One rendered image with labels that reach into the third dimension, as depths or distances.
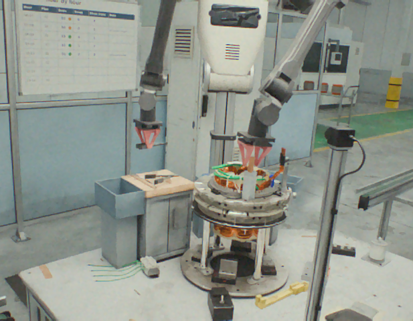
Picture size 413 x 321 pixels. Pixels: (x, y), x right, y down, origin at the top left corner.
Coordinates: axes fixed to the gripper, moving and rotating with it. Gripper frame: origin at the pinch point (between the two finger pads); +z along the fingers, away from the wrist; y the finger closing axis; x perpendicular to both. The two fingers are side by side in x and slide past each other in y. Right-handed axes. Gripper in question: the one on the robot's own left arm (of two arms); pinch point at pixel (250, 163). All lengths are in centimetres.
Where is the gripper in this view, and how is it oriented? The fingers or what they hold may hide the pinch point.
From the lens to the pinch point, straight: 129.3
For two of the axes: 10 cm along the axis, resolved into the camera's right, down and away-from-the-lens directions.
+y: 8.8, 0.0, 4.8
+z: -1.7, 9.4, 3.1
